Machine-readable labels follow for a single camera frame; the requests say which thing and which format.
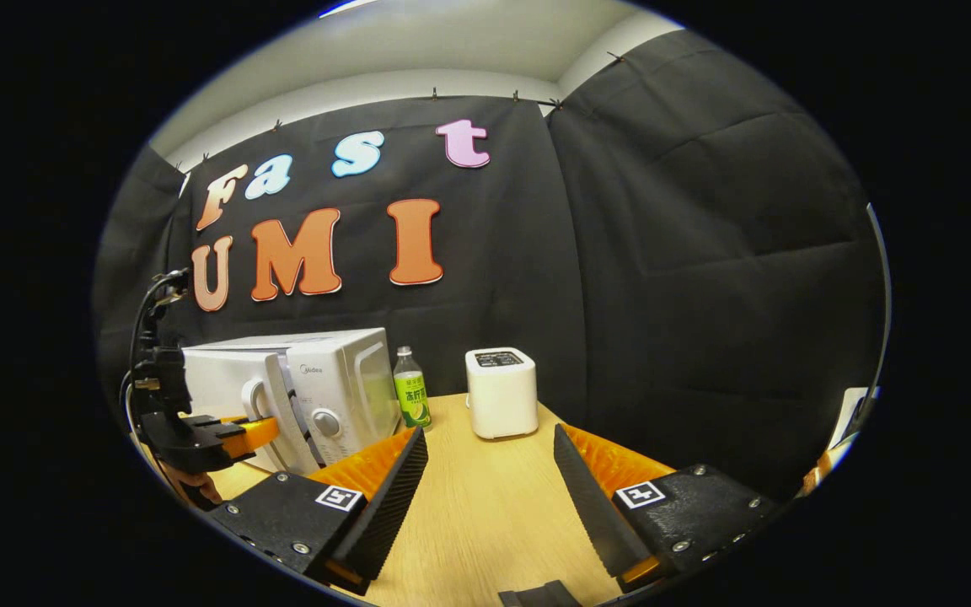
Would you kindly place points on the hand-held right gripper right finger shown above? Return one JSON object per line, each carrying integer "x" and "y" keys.
{"x": 591, "y": 506}

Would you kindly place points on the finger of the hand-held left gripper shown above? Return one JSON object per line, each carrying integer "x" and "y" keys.
{"x": 260, "y": 434}

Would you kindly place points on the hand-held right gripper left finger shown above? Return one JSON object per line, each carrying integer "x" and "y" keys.
{"x": 393, "y": 506}

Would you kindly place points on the black backdrop cloth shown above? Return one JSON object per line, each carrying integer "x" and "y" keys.
{"x": 662, "y": 295}

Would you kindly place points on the long ceiling light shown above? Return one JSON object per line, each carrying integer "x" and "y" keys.
{"x": 349, "y": 7}

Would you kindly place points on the white microwave oven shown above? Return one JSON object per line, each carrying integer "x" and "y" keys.
{"x": 342, "y": 379}

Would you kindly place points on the green label drink bottle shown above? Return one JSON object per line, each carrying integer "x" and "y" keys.
{"x": 411, "y": 396}

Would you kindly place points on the white and orange object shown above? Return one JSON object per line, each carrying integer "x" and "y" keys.
{"x": 852, "y": 417}

